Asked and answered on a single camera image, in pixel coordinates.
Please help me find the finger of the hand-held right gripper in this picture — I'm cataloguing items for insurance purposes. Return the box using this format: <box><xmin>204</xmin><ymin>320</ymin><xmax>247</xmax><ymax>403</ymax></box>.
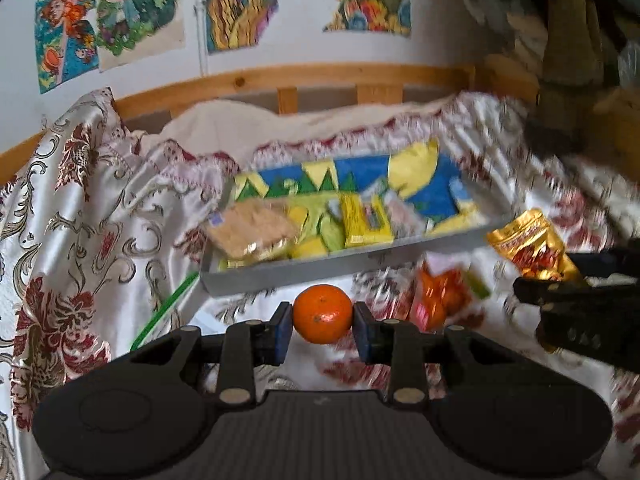
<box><xmin>569</xmin><ymin>252</ymin><xmax>640</xmax><ymax>279</ymax></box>
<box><xmin>513</xmin><ymin>278</ymin><xmax>602</xmax><ymax>307</ymax></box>

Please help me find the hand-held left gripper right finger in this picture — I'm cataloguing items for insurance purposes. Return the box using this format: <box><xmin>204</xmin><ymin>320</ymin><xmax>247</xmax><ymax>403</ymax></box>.
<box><xmin>352</xmin><ymin>302</ymin><xmax>517</xmax><ymax>407</ymax></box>

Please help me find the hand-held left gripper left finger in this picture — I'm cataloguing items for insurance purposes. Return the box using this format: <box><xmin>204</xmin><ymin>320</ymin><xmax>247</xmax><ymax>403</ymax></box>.
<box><xmin>130</xmin><ymin>302</ymin><xmax>294</xmax><ymax>407</ymax></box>

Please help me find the tangerine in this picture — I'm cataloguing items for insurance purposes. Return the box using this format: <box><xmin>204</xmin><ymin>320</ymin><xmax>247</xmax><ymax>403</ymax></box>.
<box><xmin>292</xmin><ymin>284</ymin><xmax>354</xmax><ymax>345</ymax></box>

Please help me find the gold brown snack packet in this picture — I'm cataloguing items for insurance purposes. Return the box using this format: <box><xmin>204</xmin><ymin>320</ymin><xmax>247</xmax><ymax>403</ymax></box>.
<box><xmin>486</xmin><ymin>208</ymin><xmax>584</xmax><ymax>284</ymax></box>

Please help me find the grey metal tray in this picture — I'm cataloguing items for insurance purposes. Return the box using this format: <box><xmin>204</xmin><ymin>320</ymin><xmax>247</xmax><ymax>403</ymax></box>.
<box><xmin>200</xmin><ymin>150</ymin><xmax>517</xmax><ymax>297</ymax></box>

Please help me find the red orange snack packet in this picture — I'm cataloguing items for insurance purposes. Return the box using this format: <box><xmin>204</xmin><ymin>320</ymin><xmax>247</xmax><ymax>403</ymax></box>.
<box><xmin>410</xmin><ymin>259</ymin><xmax>493</xmax><ymax>332</ymax></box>

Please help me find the clear biscuit packet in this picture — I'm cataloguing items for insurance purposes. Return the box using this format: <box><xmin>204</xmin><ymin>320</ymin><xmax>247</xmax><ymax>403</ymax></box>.
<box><xmin>206</xmin><ymin>199</ymin><xmax>302</xmax><ymax>262</ymax></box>

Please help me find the yellow snack packet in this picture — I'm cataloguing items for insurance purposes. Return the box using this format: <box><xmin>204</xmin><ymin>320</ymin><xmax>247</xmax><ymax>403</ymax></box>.
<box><xmin>340</xmin><ymin>192</ymin><xmax>394</xmax><ymax>249</ymax></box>

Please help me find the white pouch packet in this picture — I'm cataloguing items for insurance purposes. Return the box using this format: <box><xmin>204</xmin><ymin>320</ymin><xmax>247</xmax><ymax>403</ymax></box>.
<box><xmin>382</xmin><ymin>191</ymin><xmax>436</xmax><ymax>237</ymax></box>

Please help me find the golden cracker packet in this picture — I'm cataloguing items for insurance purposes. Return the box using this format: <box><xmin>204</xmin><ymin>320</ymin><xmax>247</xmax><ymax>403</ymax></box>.
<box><xmin>226</xmin><ymin>240</ymin><xmax>294</xmax><ymax>269</ymax></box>

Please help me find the green plastic strip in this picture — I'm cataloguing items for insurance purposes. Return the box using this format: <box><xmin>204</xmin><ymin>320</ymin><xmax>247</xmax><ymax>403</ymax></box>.
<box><xmin>129</xmin><ymin>271</ymin><xmax>227</xmax><ymax>354</ymax></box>

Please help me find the light wooden furniture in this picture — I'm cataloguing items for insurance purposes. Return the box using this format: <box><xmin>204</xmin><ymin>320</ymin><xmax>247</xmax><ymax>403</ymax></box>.
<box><xmin>594</xmin><ymin>85</ymin><xmax>640</xmax><ymax>182</ymax></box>

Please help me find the clear plastic bag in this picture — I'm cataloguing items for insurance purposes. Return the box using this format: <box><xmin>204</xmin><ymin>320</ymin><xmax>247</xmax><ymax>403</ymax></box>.
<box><xmin>617</xmin><ymin>40</ymin><xmax>640</xmax><ymax>88</ymax></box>

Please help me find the cream bed sheet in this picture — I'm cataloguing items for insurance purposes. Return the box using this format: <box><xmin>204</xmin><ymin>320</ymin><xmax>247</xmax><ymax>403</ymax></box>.
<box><xmin>145</xmin><ymin>97</ymin><xmax>453</xmax><ymax>162</ymax></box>

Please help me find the olive brown garment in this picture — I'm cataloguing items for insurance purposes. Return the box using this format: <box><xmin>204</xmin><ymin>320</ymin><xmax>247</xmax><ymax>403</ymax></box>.
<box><xmin>525</xmin><ymin>0</ymin><xmax>613</xmax><ymax>157</ymax></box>

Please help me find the floral satin blanket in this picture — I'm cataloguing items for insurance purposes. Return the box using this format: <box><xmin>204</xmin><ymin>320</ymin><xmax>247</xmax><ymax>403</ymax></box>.
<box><xmin>0</xmin><ymin>87</ymin><xmax>640</xmax><ymax>480</ymax></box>

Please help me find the pale patterned cloth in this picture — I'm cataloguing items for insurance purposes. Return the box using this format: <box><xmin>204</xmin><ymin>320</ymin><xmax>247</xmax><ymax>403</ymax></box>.
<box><xmin>440</xmin><ymin>0</ymin><xmax>551</xmax><ymax>68</ymax></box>

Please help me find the wooden bed frame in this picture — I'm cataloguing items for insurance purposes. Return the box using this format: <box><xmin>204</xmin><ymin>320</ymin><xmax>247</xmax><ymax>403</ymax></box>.
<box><xmin>0</xmin><ymin>62</ymin><xmax>543</xmax><ymax>173</ymax></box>

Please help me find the white wall conduit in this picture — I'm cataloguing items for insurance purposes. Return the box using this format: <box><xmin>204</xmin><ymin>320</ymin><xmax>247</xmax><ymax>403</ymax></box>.
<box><xmin>194</xmin><ymin>0</ymin><xmax>208</xmax><ymax>74</ymax></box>

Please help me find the swirl and seaweed wall drawing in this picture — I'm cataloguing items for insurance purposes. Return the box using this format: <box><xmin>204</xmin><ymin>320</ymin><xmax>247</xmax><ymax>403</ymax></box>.
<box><xmin>205</xmin><ymin>0</ymin><xmax>327</xmax><ymax>56</ymax></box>

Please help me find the blonde figure wall drawing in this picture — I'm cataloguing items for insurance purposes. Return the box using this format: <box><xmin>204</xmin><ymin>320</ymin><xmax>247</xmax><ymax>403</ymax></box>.
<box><xmin>95</xmin><ymin>0</ymin><xmax>187</xmax><ymax>73</ymax></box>

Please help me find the red-haired figure wall drawing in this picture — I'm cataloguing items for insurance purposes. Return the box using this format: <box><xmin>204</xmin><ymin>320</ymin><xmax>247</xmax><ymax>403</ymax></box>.
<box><xmin>34</xmin><ymin>0</ymin><xmax>102</xmax><ymax>96</ymax></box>

